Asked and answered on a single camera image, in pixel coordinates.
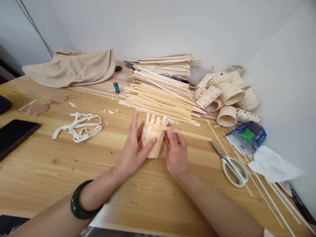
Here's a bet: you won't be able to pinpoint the person's right hand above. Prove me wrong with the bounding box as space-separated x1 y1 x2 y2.
163 127 191 180

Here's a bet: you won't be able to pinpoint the white-handled scissors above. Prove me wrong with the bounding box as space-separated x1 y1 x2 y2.
211 140 249 188

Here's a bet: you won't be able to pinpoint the thin-rimmed eyeglasses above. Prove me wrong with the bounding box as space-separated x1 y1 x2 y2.
18 91 69 116

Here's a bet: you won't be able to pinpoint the dark rounded object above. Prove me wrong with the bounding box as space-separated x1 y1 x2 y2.
0 94 12 116

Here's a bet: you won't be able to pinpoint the black smartphone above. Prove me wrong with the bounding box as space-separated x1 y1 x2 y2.
0 119 41 161

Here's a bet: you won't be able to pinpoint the unfinished woven strip basket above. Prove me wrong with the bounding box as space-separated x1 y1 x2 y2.
138 112 169 159

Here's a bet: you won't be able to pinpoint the pile of flat wooden strips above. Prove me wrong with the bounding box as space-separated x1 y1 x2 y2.
118 54 208 128

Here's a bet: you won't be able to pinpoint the white tissue paper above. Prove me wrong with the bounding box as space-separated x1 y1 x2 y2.
247 145 304 183

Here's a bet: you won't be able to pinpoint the person's left hand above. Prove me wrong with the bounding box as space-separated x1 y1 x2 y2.
114 111 158 182

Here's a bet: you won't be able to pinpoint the long wooden strip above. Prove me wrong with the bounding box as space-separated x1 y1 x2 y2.
160 125 213 142

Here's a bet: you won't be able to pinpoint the grey hanging cable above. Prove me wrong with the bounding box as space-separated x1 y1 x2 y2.
15 0 54 58

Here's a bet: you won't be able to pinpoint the bundle of thin wooden sticks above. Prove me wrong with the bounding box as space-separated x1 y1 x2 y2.
205 119 316 237

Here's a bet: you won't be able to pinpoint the blue plastic package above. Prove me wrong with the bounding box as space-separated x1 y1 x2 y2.
225 121 268 156

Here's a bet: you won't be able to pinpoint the beige cloth hat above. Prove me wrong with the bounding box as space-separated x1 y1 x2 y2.
22 49 117 89

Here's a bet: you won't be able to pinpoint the heap of finished woven baskets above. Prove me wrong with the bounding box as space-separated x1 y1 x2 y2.
194 65 261 128

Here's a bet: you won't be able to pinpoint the white fabric strap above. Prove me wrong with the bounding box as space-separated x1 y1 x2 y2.
52 112 103 144

